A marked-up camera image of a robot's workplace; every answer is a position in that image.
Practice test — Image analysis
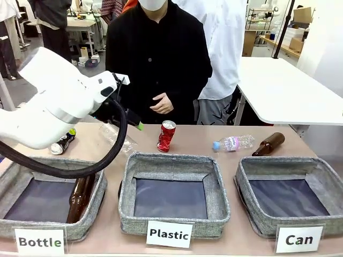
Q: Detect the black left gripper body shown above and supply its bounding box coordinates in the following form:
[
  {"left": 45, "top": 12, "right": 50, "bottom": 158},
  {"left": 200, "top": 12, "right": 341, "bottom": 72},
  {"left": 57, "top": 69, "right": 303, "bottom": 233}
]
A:
[{"left": 92, "top": 100, "right": 142, "bottom": 127}]

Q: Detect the crushed red soda can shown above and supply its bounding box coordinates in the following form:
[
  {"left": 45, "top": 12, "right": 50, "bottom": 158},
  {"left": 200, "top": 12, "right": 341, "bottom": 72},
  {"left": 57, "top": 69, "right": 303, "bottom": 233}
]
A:
[{"left": 156, "top": 120, "right": 177, "bottom": 153}]

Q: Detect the black drink can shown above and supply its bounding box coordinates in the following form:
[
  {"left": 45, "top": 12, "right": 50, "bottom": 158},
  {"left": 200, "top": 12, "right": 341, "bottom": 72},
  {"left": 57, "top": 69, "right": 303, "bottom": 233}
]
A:
[{"left": 50, "top": 127, "right": 77, "bottom": 156}]

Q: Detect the grey fabric basket bottle label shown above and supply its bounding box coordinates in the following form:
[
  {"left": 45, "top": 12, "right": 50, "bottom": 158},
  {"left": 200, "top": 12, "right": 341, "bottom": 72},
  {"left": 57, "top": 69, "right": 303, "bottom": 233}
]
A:
[{"left": 0, "top": 156, "right": 108, "bottom": 241}]

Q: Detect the grey fabric basket plastic label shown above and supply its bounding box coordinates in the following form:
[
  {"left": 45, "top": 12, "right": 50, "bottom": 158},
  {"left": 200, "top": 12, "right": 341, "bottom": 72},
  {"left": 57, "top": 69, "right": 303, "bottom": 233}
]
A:
[{"left": 118, "top": 151, "right": 232, "bottom": 239}]

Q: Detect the grey fabric basket can label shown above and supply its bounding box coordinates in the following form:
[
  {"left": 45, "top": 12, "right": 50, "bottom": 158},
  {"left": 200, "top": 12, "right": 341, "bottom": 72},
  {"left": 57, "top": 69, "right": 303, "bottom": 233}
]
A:
[{"left": 234, "top": 156, "right": 343, "bottom": 238}]

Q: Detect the white sign reading Can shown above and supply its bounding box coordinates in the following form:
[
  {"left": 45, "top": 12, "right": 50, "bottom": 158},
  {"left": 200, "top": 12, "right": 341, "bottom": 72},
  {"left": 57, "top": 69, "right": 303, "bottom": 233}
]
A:
[{"left": 275, "top": 225, "right": 324, "bottom": 254}]

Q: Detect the person's left hand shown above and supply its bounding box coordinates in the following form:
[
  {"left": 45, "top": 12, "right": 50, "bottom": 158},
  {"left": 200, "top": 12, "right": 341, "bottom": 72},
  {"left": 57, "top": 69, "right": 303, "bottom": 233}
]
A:
[{"left": 150, "top": 93, "right": 174, "bottom": 115}]

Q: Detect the crushed clear plastic bottle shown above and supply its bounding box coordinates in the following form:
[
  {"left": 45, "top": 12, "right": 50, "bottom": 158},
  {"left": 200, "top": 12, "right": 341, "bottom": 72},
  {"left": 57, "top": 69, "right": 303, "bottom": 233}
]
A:
[{"left": 98, "top": 122, "right": 139, "bottom": 156}]

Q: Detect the person in black coat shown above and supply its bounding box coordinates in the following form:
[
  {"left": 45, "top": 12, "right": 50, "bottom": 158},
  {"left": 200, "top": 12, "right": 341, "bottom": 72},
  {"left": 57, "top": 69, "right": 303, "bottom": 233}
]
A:
[{"left": 105, "top": 0, "right": 213, "bottom": 125}]

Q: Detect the brown glass bottle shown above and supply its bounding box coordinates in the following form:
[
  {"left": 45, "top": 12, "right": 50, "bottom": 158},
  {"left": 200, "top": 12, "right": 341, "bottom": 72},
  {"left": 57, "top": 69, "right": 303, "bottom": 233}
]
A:
[
  {"left": 251, "top": 132, "right": 286, "bottom": 157},
  {"left": 66, "top": 173, "right": 96, "bottom": 224}
]

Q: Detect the background white desk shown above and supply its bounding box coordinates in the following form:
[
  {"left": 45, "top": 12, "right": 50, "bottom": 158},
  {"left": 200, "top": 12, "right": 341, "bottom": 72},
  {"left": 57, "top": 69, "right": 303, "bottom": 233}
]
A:
[{"left": 26, "top": 16, "right": 98, "bottom": 56}]

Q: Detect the clear water bottle blue cap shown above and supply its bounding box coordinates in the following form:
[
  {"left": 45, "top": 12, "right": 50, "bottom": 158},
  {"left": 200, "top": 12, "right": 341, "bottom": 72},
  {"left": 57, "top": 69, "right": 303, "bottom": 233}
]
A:
[{"left": 212, "top": 134, "right": 256, "bottom": 154}]

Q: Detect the background person in dark clothes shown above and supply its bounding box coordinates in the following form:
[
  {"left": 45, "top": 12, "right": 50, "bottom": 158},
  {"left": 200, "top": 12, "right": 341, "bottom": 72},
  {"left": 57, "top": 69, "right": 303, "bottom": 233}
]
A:
[{"left": 27, "top": 0, "right": 73, "bottom": 63}]

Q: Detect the person in white shirt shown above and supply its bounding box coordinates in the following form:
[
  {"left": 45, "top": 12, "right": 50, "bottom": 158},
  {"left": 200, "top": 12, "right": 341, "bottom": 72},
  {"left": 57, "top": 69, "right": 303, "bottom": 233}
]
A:
[{"left": 171, "top": 0, "right": 248, "bottom": 126}]

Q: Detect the white sign reading Plastic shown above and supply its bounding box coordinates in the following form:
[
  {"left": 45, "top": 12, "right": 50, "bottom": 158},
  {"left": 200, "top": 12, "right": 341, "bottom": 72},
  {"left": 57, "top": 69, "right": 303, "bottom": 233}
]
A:
[{"left": 145, "top": 220, "right": 195, "bottom": 250}]

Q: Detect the white face mask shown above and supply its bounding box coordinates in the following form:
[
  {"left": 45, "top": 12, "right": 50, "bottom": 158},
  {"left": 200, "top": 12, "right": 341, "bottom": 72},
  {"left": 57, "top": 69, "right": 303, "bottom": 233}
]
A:
[{"left": 139, "top": 0, "right": 167, "bottom": 12}]

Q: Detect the background person in black trousers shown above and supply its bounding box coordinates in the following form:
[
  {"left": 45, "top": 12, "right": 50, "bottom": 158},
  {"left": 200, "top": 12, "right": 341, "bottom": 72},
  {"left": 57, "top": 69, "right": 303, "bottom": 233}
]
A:
[{"left": 0, "top": 0, "right": 22, "bottom": 81}]

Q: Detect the white side table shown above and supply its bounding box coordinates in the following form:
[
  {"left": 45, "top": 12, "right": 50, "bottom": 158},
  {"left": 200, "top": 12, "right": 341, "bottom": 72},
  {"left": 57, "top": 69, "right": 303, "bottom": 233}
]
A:
[{"left": 234, "top": 56, "right": 343, "bottom": 126}]

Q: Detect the white sign reading Bottle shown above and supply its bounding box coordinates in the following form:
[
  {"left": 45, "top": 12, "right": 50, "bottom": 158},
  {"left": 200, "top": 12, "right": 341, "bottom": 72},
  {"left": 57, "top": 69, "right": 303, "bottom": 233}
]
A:
[{"left": 14, "top": 227, "right": 66, "bottom": 256}]

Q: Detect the metal shelf rack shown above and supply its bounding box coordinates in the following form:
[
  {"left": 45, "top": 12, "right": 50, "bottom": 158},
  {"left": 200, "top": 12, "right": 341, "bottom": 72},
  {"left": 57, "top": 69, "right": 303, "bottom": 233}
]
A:
[{"left": 244, "top": 7, "right": 272, "bottom": 32}]

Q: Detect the wooden workbench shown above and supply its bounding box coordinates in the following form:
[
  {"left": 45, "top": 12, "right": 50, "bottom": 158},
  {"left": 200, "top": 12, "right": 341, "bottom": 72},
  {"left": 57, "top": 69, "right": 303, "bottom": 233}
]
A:
[{"left": 259, "top": 34, "right": 301, "bottom": 58}]

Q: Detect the black tripod pole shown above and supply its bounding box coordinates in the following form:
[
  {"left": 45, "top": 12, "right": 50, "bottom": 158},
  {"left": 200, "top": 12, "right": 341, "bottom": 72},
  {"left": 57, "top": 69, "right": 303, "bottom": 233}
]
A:
[{"left": 271, "top": 0, "right": 296, "bottom": 60}]

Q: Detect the cardboard box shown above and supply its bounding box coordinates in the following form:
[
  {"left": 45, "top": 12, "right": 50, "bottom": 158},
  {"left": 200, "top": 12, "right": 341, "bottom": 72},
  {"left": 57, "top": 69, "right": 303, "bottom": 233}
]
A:
[{"left": 293, "top": 6, "right": 314, "bottom": 24}]

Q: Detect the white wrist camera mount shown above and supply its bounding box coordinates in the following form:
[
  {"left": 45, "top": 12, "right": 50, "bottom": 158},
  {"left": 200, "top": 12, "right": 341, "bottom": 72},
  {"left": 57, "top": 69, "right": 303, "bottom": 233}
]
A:
[{"left": 111, "top": 72, "right": 131, "bottom": 86}]

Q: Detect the thick black cable hose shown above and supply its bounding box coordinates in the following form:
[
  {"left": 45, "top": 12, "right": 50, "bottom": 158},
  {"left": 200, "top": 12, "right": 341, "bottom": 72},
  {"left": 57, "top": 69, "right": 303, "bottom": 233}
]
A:
[{"left": 0, "top": 80, "right": 128, "bottom": 179}]

